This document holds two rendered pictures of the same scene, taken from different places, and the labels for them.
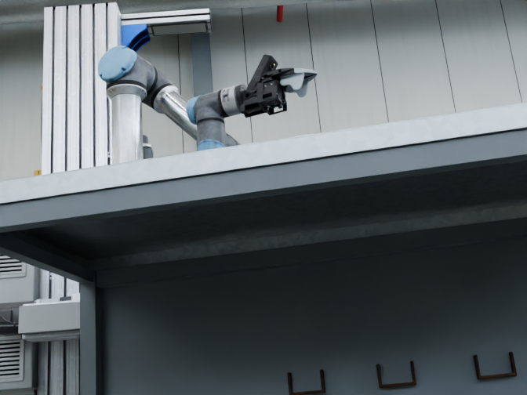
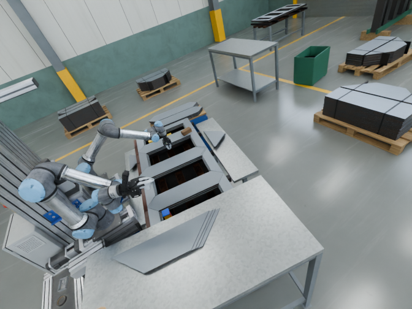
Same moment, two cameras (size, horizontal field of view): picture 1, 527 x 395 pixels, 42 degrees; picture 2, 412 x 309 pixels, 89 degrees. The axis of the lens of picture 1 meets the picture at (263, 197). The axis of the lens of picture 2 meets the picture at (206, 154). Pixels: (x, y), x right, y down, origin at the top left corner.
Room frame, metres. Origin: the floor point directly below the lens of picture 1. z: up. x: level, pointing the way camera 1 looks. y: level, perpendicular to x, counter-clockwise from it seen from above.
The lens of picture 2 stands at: (0.63, -0.19, 2.22)
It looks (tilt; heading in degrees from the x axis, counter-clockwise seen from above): 39 degrees down; 342
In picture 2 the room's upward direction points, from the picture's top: 18 degrees counter-clockwise
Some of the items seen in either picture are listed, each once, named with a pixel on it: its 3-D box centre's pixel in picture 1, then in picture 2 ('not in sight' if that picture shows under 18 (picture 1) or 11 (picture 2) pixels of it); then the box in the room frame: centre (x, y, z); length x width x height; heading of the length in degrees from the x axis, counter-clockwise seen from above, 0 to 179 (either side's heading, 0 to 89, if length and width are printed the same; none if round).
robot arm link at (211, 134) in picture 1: (215, 144); (113, 202); (1.70, 0.12, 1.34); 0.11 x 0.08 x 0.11; 156
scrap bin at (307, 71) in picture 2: not in sight; (309, 65); (3.65, -4.00, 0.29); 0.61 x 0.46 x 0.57; 101
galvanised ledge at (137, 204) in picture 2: not in sight; (135, 180); (2.65, 0.05, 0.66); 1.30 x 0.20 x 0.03; 170
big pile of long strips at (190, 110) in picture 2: not in sight; (176, 115); (3.33, -0.84, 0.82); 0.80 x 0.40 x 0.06; 80
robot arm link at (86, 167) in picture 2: not in sight; (85, 171); (2.42, 0.33, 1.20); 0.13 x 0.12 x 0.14; 179
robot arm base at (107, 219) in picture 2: not in sight; (101, 217); (1.92, 0.31, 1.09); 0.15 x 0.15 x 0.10
